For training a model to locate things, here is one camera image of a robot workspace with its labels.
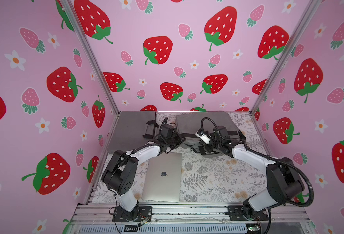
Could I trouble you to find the right rear aluminium post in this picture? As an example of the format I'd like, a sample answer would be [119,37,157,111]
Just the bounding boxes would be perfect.
[250,0,322,118]

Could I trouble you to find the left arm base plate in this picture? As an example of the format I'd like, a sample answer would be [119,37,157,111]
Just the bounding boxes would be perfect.
[112,206,152,223]

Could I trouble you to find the grey zippered laptop sleeve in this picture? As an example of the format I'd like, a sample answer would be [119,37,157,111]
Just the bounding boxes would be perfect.
[107,111,159,154]

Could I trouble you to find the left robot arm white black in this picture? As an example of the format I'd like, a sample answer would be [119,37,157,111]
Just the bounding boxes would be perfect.
[101,117,185,219]

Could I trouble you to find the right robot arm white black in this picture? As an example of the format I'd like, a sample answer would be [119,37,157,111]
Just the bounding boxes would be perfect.
[196,117,314,219]

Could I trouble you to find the aluminium frame rail front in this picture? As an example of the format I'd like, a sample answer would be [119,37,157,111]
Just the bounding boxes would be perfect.
[67,202,317,234]

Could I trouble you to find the grey laptop bag black strap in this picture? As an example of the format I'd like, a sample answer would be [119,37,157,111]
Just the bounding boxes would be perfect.
[174,111,247,159]

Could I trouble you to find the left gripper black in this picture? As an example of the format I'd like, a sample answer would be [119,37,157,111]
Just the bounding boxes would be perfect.
[165,132,187,150]

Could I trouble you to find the left rear aluminium post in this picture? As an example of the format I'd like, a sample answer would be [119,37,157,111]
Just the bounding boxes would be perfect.
[61,0,120,117]

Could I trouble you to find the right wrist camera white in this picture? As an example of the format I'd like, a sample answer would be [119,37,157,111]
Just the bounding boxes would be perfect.
[195,129,211,145]

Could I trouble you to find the aluminium post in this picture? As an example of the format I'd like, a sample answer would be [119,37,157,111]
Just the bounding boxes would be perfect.
[61,0,120,117]
[250,0,322,118]

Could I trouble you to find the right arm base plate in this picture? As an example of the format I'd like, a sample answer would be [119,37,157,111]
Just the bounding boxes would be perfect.
[225,205,269,221]

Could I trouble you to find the silver laptop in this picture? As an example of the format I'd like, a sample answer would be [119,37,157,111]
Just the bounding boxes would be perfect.
[142,153,182,202]

